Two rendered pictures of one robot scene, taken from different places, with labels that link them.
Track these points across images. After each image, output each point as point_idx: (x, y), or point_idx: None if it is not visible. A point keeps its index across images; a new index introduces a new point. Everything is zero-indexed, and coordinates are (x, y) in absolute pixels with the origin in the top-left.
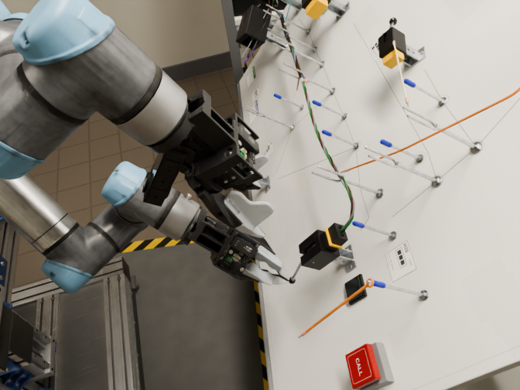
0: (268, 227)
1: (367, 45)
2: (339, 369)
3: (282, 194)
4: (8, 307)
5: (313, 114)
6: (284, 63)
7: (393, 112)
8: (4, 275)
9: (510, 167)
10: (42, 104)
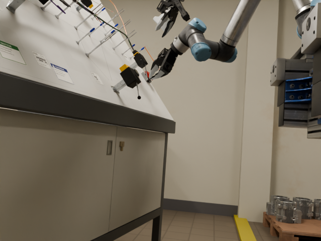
0: (132, 99)
1: (61, 4)
2: (150, 89)
3: (118, 82)
4: (284, 99)
5: (83, 41)
6: (101, 3)
7: (91, 26)
8: (320, 121)
9: (107, 27)
10: None
